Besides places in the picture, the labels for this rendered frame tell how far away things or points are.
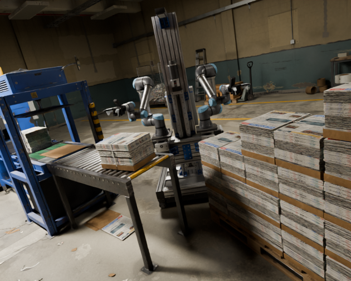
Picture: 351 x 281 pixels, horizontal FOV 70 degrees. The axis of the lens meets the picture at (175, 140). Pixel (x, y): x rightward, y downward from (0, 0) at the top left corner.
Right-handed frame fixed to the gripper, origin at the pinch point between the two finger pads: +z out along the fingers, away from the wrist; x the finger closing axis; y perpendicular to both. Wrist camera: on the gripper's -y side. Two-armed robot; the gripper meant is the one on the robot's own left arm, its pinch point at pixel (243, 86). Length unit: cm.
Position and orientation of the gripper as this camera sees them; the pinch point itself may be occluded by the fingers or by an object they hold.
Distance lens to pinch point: 228.4
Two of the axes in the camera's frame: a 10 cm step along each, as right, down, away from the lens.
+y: 3.1, 8.9, 3.3
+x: -8.7, 4.0, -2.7
